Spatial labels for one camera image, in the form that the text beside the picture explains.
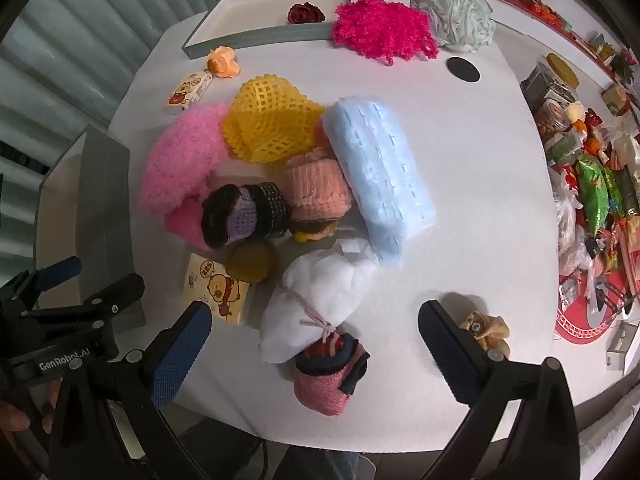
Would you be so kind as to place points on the grey box lid tray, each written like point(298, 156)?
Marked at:
point(260, 12)

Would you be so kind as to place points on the yellow foam fruit net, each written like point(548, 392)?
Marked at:
point(270, 120)

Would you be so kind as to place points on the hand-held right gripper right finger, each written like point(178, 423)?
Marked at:
point(447, 355)

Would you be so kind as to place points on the person's left hand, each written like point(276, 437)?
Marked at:
point(11, 417)

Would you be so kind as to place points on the hot pink fluffy yarn cloth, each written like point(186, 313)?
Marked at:
point(380, 27)

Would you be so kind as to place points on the mint bath pouf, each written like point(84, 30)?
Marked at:
point(457, 12)

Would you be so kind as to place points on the black round table hole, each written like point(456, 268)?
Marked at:
point(463, 69)

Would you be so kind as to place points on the dark red fabric rose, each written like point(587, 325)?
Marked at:
point(305, 13)

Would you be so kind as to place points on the small tan bear toy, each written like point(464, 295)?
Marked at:
point(487, 332)

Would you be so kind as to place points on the grey cardboard storage box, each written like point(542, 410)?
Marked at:
point(105, 200)

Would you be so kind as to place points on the orange fabric flower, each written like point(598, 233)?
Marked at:
point(223, 62)

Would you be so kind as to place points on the pile of snack packets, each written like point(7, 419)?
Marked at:
point(595, 195)

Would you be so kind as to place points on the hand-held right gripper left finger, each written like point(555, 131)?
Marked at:
point(182, 355)

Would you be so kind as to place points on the peach knitted hat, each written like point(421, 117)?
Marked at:
point(317, 190)

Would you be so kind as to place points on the large pink sponge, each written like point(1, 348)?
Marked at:
point(182, 227)

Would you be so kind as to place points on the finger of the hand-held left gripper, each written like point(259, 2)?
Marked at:
point(117, 292)
point(60, 269)

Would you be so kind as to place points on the brown round pad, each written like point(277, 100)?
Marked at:
point(252, 262)

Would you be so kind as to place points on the purple black knitted sock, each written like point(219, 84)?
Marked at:
point(240, 215)

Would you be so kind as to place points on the chick print tissue pack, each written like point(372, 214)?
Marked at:
point(220, 290)

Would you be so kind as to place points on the light blue towel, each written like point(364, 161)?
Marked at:
point(380, 170)

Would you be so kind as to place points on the red train track tray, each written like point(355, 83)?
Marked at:
point(585, 325)

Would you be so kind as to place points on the light pink fluffy cloth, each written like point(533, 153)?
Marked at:
point(175, 160)

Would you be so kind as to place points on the red ledge with small toys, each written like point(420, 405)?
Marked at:
point(550, 5)

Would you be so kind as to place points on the bear print tissue pack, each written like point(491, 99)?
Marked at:
point(187, 90)

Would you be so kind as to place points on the plastic jar with yellow lid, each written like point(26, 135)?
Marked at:
point(550, 80)

